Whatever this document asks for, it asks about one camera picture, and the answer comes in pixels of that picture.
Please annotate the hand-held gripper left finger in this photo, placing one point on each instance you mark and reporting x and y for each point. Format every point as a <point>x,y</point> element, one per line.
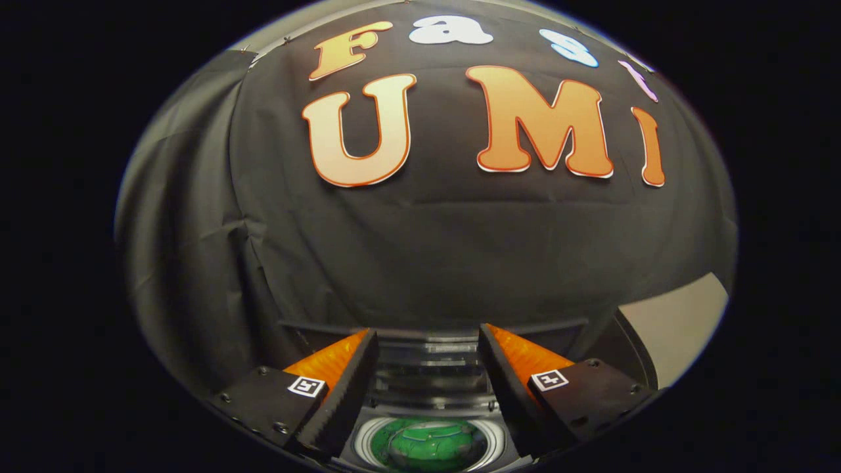
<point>345,394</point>

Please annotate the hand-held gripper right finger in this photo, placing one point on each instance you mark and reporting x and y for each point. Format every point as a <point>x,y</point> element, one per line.
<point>509,394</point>

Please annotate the black washing machine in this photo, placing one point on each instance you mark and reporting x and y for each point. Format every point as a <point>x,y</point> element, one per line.
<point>427,368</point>

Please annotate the green polo shirt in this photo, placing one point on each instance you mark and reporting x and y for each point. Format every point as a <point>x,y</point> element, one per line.
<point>427,447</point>

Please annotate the black backdrop cloth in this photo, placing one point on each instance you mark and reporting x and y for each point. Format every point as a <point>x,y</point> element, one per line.
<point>427,249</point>

